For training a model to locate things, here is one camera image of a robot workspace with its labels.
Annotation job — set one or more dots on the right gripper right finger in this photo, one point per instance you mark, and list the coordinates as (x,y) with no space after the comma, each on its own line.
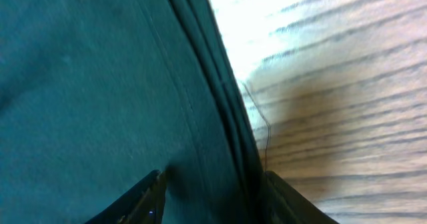
(284,205)

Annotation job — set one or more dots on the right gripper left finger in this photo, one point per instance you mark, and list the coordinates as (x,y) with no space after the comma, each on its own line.
(142,204)

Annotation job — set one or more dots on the black t-shirt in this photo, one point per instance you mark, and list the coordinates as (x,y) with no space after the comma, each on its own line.
(95,94)

